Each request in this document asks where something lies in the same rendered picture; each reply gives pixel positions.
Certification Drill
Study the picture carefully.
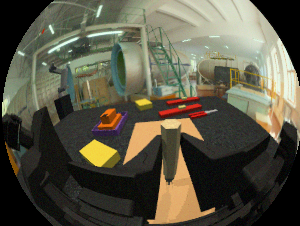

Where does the yellow flat block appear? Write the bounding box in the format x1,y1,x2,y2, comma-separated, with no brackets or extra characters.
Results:
135,98,153,110
80,140,121,167

